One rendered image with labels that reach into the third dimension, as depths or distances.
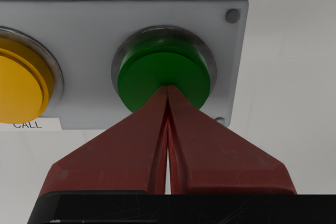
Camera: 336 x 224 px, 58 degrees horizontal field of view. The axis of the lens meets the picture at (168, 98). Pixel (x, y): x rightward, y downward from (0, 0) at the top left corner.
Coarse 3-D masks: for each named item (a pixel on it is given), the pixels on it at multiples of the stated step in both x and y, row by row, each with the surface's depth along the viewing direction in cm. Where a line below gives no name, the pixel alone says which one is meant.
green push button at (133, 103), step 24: (144, 48) 12; (168, 48) 12; (192, 48) 13; (120, 72) 13; (144, 72) 12; (168, 72) 12; (192, 72) 12; (120, 96) 13; (144, 96) 13; (192, 96) 13
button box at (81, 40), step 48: (0, 0) 12; (48, 0) 12; (96, 0) 12; (144, 0) 12; (192, 0) 12; (240, 0) 12; (48, 48) 13; (96, 48) 13; (240, 48) 13; (96, 96) 15
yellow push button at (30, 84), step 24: (0, 48) 12; (24, 48) 13; (0, 72) 12; (24, 72) 12; (48, 72) 13; (0, 96) 13; (24, 96) 13; (48, 96) 13; (0, 120) 14; (24, 120) 14
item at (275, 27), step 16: (256, 0) 22; (272, 0) 22; (288, 0) 22; (304, 0) 22; (320, 0) 22; (256, 16) 23; (272, 16) 23; (288, 16) 23; (304, 16) 23; (320, 16) 23; (256, 32) 23; (272, 32) 23; (288, 32) 23; (304, 32) 23; (320, 32) 23; (256, 48) 24; (272, 48) 24; (288, 48) 24; (304, 48) 24; (320, 48) 24
